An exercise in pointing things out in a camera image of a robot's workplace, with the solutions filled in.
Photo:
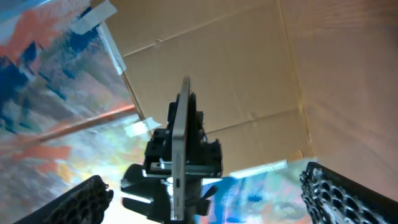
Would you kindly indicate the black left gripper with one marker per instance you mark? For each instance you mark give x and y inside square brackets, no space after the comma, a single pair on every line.
[202,158]

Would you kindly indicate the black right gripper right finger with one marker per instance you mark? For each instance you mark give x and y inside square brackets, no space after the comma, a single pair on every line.
[332,198]

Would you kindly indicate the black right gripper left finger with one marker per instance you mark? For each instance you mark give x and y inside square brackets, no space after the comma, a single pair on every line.
[86,203]

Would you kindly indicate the colourful painted backdrop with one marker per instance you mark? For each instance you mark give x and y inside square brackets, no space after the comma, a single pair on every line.
[68,112]

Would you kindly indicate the cardboard panel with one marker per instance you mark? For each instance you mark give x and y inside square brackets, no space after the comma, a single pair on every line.
[276,79]

